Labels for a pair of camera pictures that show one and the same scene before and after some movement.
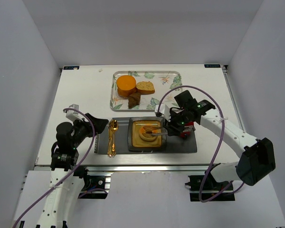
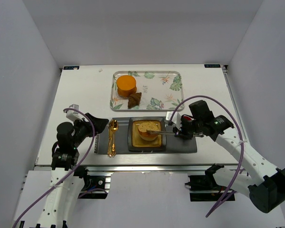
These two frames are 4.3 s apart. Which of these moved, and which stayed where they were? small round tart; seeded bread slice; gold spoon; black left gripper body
Moved: seeded bread slice
Stayed: gold spoon; black left gripper body; small round tart
